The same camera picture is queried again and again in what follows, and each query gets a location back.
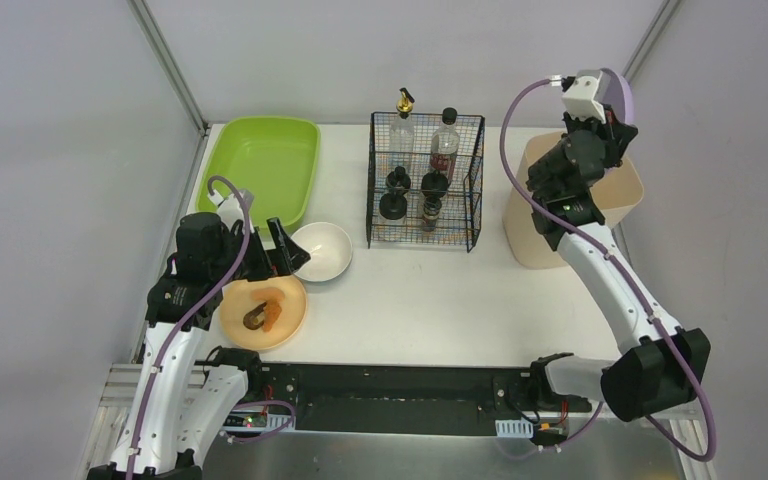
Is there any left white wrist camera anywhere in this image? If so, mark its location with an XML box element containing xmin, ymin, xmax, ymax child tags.
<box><xmin>207</xmin><ymin>189</ymin><xmax>254</xmax><ymax>229</ymax></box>

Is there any orange melon slice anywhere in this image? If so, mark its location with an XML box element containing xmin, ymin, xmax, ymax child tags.
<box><xmin>250</xmin><ymin>287</ymin><xmax>286</xmax><ymax>303</ymax></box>

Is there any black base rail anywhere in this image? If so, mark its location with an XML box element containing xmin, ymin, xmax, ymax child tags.
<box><xmin>165</xmin><ymin>360</ymin><xmax>597</xmax><ymax>439</ymax></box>

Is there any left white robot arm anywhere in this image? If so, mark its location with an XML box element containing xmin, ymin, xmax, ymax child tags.
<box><xmin>87</xmin><ymin>212</ymin><xmax>310</xmax><ymax>479</ymax></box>

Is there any dark mussel shell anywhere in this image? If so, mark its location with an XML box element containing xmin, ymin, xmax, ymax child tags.
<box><xmin>243</xmin><ymin>302</ymin><xmax>268</xmax><ymax>330</ymax></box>

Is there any white spice jar black cap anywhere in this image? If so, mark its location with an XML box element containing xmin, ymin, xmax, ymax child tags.
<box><xmin>385</xmin><ymin>165</ymin><xmax>411</xmax><ymax>196</ymax></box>

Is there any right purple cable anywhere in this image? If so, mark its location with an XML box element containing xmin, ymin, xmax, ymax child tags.
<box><xmin>498</xmin><ymin>76</ymin><xmax>718</xmax><ymax>463</ymax></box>

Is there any beige plastic bin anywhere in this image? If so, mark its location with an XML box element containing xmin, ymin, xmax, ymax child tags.
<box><xmin>502</xmin><ymin>130</ymin><xmax>644</xmax><ymax>270</ymax></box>

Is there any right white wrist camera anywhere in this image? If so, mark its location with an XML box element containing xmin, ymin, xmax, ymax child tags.
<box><xmin>561</xmin><ymin>69</ymin><xmax>615</xmax><ymax>124</ymax></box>

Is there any yellow plate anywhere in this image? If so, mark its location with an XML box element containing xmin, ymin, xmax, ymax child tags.
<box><xmin>218</xmin><ymin>276</ymin><xmax>308</xmax><ymax>351</ymax></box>

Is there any salt grinder jar black lid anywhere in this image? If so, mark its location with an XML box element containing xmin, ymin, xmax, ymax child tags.
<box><xmin>420</xmin><ymin>170</ymin><xmax>449</xmax><ymax>199</ymax></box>

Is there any pepper grinder jar black lid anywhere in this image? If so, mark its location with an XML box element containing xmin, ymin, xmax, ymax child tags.
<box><xmin>379</xmin><ymin>193</ymin><xmax>408</xmax><ymax>222</ymax></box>

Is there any black wire basket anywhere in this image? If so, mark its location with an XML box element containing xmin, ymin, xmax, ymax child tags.
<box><xmin>365</xmin><ymin>111</ymin><xmax>485</xmax><ymax>252</ymax></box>

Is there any white ceramic bowl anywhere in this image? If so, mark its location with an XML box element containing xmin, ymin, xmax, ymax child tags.
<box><xmin>291</xmin><ymin>222</ymin><xmax>353</xmax><ymax>283</ymax></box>

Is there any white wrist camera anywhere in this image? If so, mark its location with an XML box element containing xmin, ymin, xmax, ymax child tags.
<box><xmin>561</xmin><ymin>69</ymin><xmax>615</xmax><ymax>124</ymax></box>
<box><xmin>207</xmin><ymin>189</ymin><xmax>254</xmax><ymax>229</ymax></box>

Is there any clear bottle red label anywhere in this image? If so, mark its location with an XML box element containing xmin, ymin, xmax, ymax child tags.
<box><xmin>429</xmin><ymin>107</ymin><xmax>460</xmax><ymax>181</ymax></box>

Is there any green plastic tub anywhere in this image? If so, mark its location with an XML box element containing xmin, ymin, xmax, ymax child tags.
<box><xmin>194</xmin><ymin>116</ymin><xmax>321</xmax><ymax>232</ymax></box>

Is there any orange food piece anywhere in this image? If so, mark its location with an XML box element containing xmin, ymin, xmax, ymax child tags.
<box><xmin>262</xmin><ymin>299</ymin><xmax>282</xmax><ymax>332</ymax></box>

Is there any clear bottle gold pourer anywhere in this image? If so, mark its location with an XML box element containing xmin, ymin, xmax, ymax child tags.
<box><xmin>389</xmin><ymin>87</ymin><xmax>415</xmax><ymax>166</ymax></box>

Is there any purple plate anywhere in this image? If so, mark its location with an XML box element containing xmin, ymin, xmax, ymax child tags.
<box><xmin>601</xmin><ymin>68</ymin><xmax>636</xmax><ymax>125</ymax></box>

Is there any small brown spice bottle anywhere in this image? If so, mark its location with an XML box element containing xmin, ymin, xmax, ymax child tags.
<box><xmin>421</xmin><ymin>195</ymin><xmax>442</xmax><ymax>232</ymax></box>

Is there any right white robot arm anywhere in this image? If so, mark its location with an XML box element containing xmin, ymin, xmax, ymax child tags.
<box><xmin>527</xmin><ymin>122</ymin><xmax>711</xmax><ymax>421</ymax></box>

